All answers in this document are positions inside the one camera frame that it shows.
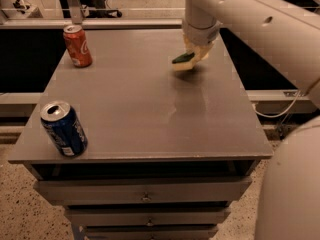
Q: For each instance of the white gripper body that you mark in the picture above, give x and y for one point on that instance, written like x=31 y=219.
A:
x=201 y=35

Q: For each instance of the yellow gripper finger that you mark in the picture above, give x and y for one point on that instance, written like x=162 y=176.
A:
x=201 y=51
x=189 y=47

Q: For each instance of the green and yellow sponge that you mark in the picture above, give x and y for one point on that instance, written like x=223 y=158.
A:
x=183 y=62

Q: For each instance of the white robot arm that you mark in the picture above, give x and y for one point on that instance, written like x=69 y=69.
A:
x=287 y=37

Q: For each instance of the orange soda can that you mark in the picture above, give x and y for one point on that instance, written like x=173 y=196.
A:
x=76 y=44

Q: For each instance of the blue pepsi can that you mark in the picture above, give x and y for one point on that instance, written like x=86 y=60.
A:
x=61 y=123

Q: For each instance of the grey drawer cabinet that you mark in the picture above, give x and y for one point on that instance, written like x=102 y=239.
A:
x=143 y=120

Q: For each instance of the top grey drawer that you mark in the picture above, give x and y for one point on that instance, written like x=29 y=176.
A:
x=142 y=191

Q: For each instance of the grey drawer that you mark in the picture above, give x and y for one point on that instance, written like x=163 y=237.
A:
x=172 y=232
x=148 y=216
x=142 y=191

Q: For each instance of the middle grey drawer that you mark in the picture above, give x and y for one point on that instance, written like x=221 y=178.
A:
x=148 y=216

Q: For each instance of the bottom grey drawer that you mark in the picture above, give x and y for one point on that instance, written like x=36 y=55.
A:
x=172 y=232

